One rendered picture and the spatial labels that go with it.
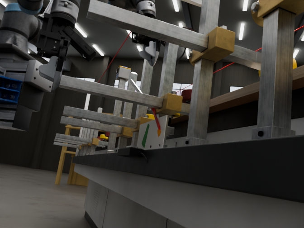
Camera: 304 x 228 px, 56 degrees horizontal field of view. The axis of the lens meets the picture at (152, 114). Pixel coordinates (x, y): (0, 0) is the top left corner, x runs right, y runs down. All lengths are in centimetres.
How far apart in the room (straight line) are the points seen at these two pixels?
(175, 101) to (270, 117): 44
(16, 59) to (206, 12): 80
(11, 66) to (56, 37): 45
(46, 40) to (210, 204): 59
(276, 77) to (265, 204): 19
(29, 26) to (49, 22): 53
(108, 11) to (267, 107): 37
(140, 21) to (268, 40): 27
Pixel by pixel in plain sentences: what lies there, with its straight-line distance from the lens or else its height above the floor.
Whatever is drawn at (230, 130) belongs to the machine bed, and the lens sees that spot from 93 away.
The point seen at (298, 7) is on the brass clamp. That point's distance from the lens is 54.
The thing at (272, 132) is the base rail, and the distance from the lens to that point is 45.
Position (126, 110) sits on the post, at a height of 91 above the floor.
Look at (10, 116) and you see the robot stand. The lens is 118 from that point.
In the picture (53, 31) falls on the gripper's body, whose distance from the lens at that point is 87.
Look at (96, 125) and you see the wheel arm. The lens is 132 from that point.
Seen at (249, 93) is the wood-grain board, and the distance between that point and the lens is 81.
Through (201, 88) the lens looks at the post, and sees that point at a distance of 69.
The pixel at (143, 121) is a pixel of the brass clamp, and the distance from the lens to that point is 107.
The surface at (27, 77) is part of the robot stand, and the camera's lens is 119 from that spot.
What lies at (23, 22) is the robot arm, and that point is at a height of 118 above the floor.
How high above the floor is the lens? 63
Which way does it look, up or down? 12 degrees up
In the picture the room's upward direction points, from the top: 8 degrees clockwise
